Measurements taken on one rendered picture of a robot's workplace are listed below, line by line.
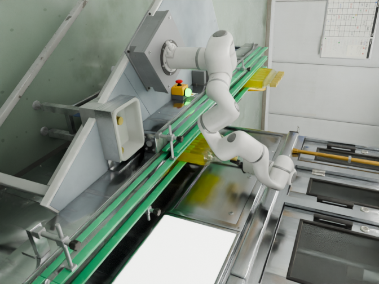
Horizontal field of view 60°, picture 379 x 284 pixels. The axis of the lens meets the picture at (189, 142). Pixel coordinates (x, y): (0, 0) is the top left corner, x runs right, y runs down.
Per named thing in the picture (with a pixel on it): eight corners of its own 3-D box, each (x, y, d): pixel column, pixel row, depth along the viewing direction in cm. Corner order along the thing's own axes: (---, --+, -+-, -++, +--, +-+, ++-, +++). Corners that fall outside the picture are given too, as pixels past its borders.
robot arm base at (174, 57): (155, 56, 138) (188, 57, 131) (166, 32, 142) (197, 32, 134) (171, 77, 151) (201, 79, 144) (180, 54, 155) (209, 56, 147)
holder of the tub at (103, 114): (106, 170, 137) (122, 173, 134) (93, 109, 124) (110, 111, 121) (129, 150, 150) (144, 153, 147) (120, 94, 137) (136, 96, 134)
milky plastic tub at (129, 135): (105, 160, 134) (122, 163, 131) (94, 109, 123) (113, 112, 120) (129, 141, 148) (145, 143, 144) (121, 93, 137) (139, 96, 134)
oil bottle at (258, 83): (237, 87, 245) (275, 90, 234) (237, 79, 242) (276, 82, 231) (239, 84, 250) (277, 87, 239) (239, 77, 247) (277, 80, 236)
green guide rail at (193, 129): (162, 151, 150) (177, 154, 147) (161, 149, 149) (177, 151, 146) (258, 56, 288) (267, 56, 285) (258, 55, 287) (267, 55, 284)
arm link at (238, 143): (261, 121, 126) (232, 137, 136) (224, 94, 115) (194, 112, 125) (264, 157, 117) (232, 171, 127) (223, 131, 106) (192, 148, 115)
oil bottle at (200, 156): (168, 159, 158) (209, 167, 150) (167, 149, 156) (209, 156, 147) (173, 153, 163) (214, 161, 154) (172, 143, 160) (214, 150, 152)
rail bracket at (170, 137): (157, 158, 147) (182, 163, 142) (153, 124, 139) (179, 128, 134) (160, 154, 149) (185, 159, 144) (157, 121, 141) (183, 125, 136)
